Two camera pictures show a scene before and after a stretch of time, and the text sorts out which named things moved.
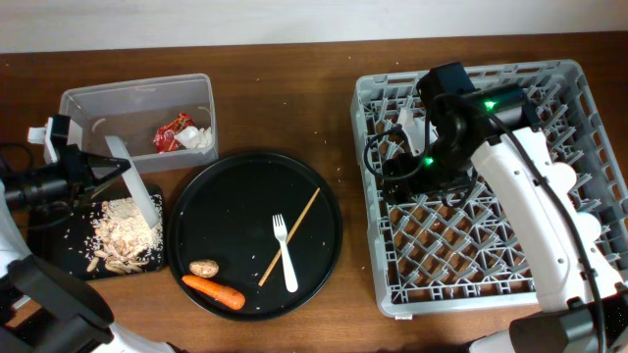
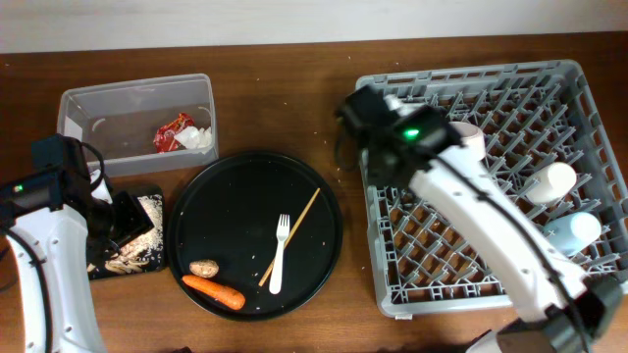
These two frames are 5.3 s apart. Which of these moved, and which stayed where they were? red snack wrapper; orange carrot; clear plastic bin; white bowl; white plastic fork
Moved: white plastic fork; white bowl
Stayed: clear plastic bin; red snack wrapper; orange carrot
